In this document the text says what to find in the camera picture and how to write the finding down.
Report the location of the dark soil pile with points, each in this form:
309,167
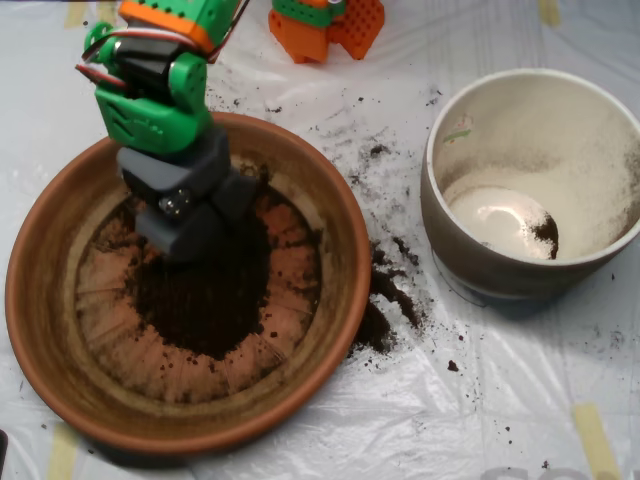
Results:
210,310

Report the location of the dark soil heap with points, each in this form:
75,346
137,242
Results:
547,235

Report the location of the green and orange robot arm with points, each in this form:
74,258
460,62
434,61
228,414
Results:
150,125

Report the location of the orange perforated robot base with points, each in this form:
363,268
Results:
305,42

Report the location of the terracotta plant saucer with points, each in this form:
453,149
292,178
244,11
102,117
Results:
45,320

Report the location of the spilled dark soil patch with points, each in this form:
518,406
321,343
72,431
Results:
375,325

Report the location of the white ceramic pot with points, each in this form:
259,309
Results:
480,275

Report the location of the small dark maroon fragment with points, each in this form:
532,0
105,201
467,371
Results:
452,366

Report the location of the beige masking tape strip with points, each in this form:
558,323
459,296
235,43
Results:
75,15
595,440
549,12
62,455
107,17

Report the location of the clear plastic cover sheet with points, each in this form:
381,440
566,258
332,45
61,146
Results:
450,425

